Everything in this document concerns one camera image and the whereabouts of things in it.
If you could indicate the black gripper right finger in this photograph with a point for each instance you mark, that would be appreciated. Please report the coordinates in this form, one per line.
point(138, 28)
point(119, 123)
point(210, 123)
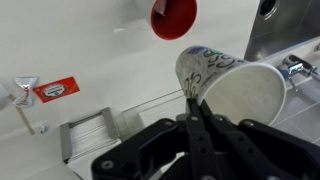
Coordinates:
point(260, 150)

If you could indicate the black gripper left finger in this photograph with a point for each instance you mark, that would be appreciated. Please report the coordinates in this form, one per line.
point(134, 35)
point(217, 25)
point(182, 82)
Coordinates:
point(156, 150)

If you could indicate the patterned paper cup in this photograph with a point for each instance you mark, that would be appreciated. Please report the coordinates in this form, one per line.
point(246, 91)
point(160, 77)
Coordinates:
point(240, 90)

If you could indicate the chrome sink faucet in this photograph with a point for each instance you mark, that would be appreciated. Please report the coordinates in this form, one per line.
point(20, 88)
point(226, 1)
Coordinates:
point(300, 68)

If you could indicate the small silver foil scrap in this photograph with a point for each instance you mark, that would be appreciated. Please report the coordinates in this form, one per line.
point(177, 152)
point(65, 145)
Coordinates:
point(44, 128)

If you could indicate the red ketchup packet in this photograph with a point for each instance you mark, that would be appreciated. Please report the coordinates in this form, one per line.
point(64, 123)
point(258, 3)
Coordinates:
point(56, 89)

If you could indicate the steel sink basin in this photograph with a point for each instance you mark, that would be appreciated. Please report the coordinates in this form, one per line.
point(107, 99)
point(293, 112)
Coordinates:
point(283, 23)

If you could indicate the wooden stirrer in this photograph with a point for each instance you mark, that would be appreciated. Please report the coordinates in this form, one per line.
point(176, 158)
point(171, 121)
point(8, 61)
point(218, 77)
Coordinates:
point(24, 116)

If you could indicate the silver foil packet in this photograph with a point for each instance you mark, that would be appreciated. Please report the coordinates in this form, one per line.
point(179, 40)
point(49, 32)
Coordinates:
point(26, 91)

